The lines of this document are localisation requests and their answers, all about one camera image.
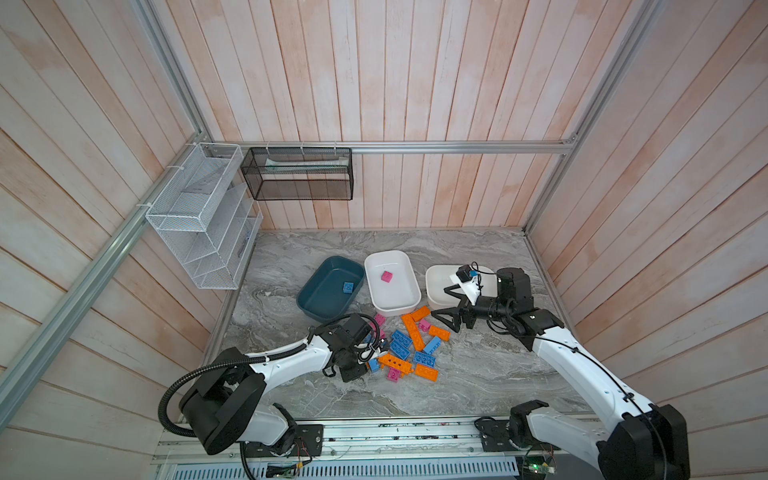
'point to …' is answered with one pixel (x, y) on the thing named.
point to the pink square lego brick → (386, 276)
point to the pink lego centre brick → (424, 325)
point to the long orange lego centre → (411, 326)
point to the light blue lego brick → (433, 345)
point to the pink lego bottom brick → (393, 375)
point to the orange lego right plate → (439, 332)
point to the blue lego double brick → (400, 344)
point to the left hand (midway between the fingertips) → (354, 368)
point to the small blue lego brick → (348, 287)
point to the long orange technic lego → (394, 363)
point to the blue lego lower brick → (424, 359)
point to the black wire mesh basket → (299, 173)
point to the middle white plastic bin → (402, 294)
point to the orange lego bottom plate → (426, 372)
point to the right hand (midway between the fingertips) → (441, 300)
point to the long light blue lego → (374, 364)
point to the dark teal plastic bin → (323, 299)
